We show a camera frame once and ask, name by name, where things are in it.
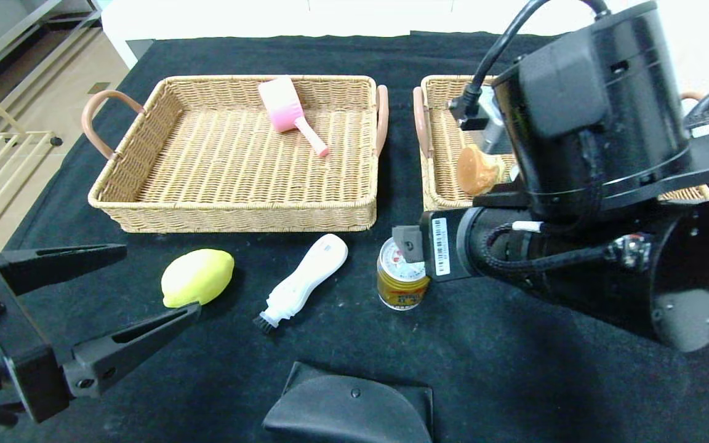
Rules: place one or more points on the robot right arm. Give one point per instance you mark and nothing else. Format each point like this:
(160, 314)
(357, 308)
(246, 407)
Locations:
(607, 123)

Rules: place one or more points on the pink plastic scoop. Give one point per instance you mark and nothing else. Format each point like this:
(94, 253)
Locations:
(282, 111)

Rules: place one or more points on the yellow lemon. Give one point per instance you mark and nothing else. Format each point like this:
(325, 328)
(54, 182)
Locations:
(197, 277)

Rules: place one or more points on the black leather pouch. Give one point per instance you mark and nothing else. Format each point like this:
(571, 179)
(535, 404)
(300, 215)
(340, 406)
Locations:
(348, 409)

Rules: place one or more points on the brown cream puff bread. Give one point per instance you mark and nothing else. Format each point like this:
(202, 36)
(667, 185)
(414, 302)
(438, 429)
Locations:
(477, 172)

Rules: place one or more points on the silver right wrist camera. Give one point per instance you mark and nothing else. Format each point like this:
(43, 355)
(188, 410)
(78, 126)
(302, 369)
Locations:
(496, 132)

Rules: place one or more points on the golden drink can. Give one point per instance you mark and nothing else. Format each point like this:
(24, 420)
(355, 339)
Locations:
(400, 289)

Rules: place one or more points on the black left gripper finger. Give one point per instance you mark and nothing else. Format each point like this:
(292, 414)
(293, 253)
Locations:
(65, 261)
(120, 347)

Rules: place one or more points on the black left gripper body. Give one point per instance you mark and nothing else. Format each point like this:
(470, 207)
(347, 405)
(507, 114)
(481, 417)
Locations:
(19, 341)

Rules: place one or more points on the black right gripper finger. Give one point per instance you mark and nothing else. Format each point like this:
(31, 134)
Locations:
(405, 240)

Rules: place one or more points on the beige wooden rack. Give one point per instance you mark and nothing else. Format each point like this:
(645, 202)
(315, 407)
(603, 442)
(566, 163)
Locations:
(22, 135)

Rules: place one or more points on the black table cloth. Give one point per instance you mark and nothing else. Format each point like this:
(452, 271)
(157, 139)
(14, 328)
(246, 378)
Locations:
(207, 369)

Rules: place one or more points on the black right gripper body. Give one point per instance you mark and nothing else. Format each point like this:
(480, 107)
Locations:
(440, 246)

